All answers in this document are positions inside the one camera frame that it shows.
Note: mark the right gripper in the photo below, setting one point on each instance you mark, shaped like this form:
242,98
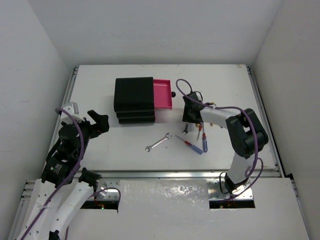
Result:
187,118

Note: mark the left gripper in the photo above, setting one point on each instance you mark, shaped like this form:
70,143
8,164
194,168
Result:
93,126

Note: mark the purple screwdriver thin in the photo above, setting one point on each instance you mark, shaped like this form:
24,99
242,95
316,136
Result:
199,130

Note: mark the small silver wrench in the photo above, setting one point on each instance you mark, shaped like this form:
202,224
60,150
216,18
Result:
185,130

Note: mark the large silver wrench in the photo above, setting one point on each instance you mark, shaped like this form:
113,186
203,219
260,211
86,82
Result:
166,137

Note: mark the blue screwdriver red collar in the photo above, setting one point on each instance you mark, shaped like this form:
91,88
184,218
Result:
190,145

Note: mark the pink top drawer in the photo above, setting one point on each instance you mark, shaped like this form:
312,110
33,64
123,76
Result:
162,93

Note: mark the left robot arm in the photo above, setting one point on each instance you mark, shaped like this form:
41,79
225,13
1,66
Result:
64,186

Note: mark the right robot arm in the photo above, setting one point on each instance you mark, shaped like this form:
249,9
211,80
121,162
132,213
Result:
246,133

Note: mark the black drawer cabinet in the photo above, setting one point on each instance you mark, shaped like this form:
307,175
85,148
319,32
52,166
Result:
134,100

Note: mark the white front cover panel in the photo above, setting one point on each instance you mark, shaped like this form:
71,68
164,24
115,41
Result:
164,195

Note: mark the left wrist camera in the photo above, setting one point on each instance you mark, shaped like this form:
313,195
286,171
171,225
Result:
72,109

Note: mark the aluminium frame rail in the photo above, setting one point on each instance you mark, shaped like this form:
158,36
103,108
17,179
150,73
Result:
215,182

